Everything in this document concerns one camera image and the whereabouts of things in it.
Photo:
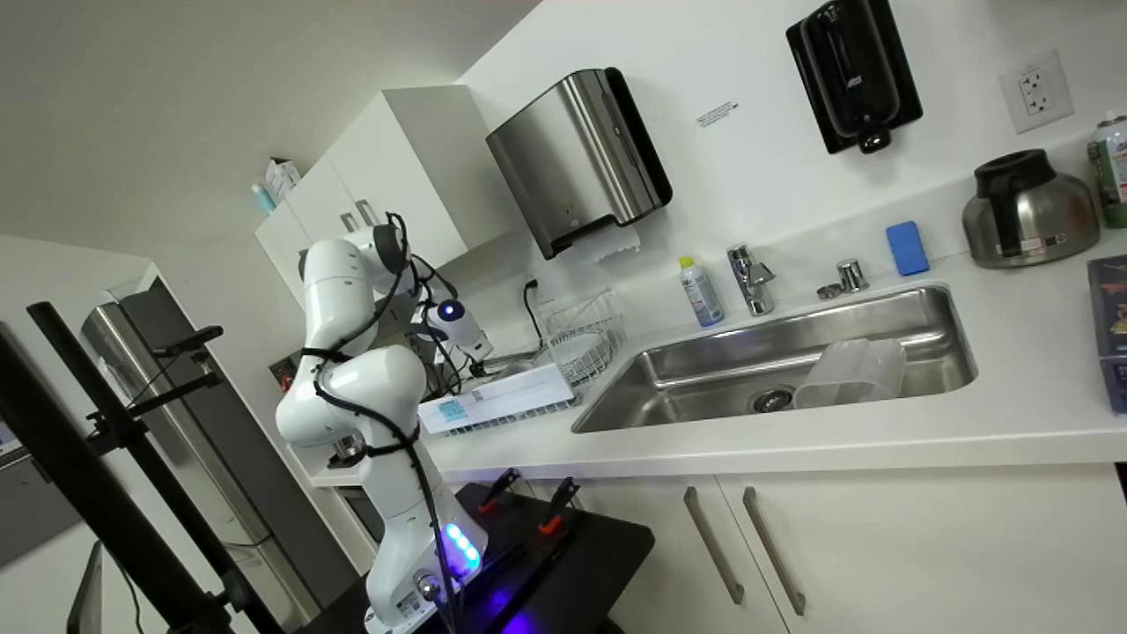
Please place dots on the dark blue box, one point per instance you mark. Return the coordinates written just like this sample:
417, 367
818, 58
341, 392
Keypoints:
1112, 337

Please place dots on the clear plastic bottle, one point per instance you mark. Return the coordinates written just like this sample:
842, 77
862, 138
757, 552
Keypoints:
284, 179

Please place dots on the stainless steel sink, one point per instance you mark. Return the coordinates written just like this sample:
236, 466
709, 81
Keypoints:
705, 375

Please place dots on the white lower cabinet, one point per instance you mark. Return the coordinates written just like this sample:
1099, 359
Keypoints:
937, 552

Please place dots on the steel coffee carafe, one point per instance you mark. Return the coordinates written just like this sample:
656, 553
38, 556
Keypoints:
1027, 215

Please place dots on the green white carton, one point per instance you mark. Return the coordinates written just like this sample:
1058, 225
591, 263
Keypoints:
1112, 171

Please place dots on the white drain tray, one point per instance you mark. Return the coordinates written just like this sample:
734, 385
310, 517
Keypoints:
496, 405

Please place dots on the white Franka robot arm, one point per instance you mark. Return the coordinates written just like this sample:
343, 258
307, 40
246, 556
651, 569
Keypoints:
355, 399

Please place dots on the chrome faucet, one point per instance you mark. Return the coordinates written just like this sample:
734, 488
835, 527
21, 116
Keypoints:
750, 284

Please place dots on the small white wall cabinet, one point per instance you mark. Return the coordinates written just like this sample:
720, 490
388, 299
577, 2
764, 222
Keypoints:
400, 162

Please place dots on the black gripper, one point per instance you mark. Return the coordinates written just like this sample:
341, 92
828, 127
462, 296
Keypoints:
466, 353

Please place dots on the black robot table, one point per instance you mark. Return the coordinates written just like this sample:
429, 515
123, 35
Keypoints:
565, 574

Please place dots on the chrome sink lever fixture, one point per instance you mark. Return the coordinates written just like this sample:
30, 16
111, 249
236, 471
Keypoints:
845, 284

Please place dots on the blue sponge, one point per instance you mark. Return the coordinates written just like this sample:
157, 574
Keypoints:
906, 249

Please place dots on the black soap dispenser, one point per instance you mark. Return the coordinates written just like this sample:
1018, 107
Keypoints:
850, 76

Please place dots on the stainless paper towel dispenser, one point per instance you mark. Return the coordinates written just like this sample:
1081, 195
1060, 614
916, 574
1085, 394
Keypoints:
577, 158

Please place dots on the white wall outlet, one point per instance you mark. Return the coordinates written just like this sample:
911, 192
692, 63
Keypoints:
1036, 90

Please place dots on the black camera stand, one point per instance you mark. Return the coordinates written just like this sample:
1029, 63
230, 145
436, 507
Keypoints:
82, 471

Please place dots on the stainless refrigerator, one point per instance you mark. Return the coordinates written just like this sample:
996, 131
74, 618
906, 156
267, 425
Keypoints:
200, 460

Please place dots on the spray bottle with blue label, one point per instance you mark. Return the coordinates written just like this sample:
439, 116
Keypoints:
702, 293

